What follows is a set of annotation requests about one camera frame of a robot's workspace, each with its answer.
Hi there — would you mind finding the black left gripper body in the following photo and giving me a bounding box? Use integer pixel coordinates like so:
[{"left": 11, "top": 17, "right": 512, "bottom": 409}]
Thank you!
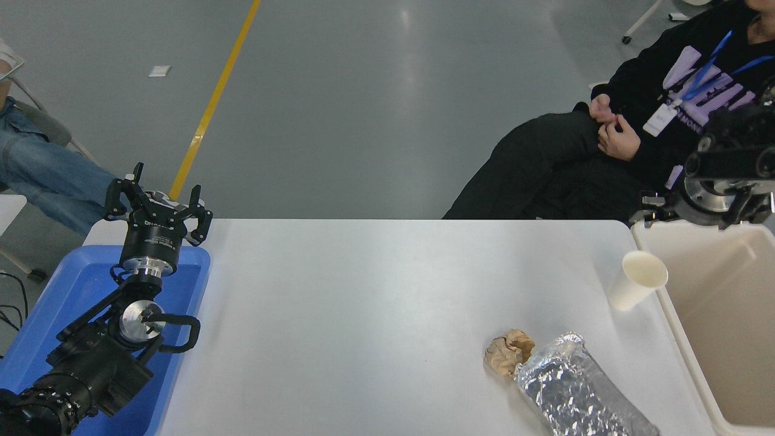
[{"left": 119, "top": 203, "right": 190, "bottom": 267}]

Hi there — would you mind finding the white paper cup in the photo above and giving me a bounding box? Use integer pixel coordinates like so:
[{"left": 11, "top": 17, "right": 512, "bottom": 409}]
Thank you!
[{"left": 607, "top": 250, "right": 669, "bottom": 312}]

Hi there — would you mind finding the person's left hand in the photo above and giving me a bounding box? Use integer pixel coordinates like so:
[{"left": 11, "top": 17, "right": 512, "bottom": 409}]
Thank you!
[{"left": 598, "top": 114, "right": 642, "bottom": 161}]

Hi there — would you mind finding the person's right hand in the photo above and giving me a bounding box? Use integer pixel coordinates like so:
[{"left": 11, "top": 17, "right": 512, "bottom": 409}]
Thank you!
[{"left": 589, "top": 93, "right": 618, "bottom": 122}]

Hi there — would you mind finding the person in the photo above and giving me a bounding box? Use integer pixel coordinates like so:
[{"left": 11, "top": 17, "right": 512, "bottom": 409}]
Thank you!
[
  {"left": 0, "top": 39, "right": 182, "bottom": 237},
  {"left": 443, "top": 0, "right": 775, "bottom": 222}
]

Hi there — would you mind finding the blue plastic tray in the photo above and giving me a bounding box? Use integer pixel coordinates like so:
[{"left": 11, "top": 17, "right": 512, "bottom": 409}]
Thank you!
[{"left": 0, "top": 244, "right": 211, "bottom": 436}]

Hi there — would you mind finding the white name badge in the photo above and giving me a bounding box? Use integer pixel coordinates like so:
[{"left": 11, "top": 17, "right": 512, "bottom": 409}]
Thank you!
[{"left": 642, "top": 102, "right": 679, "bottom": 137}]

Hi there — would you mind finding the white side table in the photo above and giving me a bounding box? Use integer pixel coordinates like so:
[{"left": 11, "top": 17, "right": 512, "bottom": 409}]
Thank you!
[{"left": 0, "top": 194, "right": 48, "bottom": 283}]

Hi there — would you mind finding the grey chair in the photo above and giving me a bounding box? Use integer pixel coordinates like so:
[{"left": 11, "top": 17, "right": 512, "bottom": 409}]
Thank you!
[{"left": 0, "top": 76, "right": 101, "bottom": 165}]

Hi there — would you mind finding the large pale bin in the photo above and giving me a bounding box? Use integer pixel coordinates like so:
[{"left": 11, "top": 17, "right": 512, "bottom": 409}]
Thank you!
[{"left": 631, "top": 219, "right": 775, "bottom": 436}]

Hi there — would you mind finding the white chair base with caster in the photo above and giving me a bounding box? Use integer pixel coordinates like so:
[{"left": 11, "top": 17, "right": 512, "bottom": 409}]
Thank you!
[{"left": 621, "top": 0, "right": 713, "bottom": 44}]

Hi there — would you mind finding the crumpled tan paper ball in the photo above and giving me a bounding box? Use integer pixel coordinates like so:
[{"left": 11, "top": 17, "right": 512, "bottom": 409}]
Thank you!
[{"left": 484, "top": 329, "right": 536, "bottom": 378}]

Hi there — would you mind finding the black floor cable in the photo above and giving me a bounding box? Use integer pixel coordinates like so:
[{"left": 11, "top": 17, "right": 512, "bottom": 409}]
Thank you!
[{"left": 0, "top": 271, "right": 30, "bottom": 334}]

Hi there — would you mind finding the blue lanyard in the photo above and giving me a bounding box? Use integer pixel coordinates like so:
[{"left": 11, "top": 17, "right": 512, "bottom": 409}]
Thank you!
[{"left": 679, "top": 30, "right": 775, "bottom": 105}]

